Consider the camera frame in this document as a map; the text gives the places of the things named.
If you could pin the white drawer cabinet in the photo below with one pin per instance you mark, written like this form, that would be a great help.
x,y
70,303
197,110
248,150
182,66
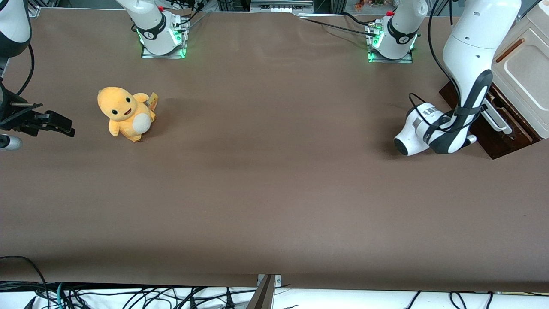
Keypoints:
x,y
527,73

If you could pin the brown table cover sheet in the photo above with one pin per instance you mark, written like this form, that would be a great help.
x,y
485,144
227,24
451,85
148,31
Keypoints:
x,y
274,171

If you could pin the metal bracket with dark post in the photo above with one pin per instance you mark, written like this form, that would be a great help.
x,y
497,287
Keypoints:
x,y
268,292

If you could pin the grey metal frame rail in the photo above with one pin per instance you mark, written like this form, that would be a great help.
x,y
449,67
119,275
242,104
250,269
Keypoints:
x,y
281,6

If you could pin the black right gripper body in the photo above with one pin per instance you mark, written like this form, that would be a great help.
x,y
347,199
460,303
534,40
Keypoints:
x,y
9,116

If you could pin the yellow plush toy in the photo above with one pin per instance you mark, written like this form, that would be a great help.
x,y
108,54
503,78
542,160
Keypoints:
x,y
124,113

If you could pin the dark brown wooden base board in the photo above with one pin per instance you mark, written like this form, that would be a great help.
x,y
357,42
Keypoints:
x,y
493,146

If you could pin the tan paper tag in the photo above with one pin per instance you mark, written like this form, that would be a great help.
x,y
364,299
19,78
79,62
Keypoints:
x,y
153,100

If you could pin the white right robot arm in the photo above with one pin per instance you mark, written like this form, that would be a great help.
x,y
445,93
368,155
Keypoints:
x,y
150,17

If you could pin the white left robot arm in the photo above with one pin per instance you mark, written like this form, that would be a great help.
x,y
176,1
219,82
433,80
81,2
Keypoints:
x,y
472,43

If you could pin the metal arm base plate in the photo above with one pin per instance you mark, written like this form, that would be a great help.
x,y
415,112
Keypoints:
x,y
163,56
390,61

